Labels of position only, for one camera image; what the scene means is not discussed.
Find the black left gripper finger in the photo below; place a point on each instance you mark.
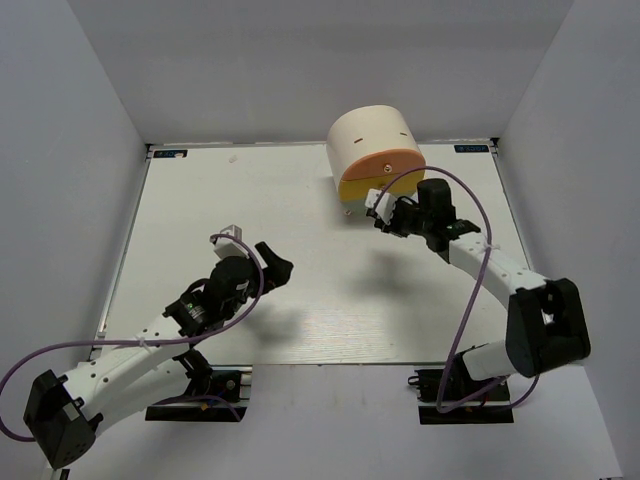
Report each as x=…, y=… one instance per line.
x=277, y=274
x=266, y=253

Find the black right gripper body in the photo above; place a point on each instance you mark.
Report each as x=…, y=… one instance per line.
x=407, y=219

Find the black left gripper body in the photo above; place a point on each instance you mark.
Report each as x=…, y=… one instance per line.
x=253, y=284

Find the cream round drawer organizer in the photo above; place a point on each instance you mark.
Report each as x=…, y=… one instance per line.
x=371, y=147

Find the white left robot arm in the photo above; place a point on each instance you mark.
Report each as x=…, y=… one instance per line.
x=66, y=413

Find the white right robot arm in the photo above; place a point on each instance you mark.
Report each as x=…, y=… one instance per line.
x=545, y=323

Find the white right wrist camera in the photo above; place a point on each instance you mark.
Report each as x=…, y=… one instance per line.
x=380, y=205

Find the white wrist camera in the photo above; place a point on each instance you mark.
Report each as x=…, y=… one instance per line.
x=380, y=205
x=227, y=242

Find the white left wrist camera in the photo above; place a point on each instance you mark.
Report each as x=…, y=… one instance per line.
x=227, y=242

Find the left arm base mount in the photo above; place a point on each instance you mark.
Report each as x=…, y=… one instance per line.
x=222, y=397

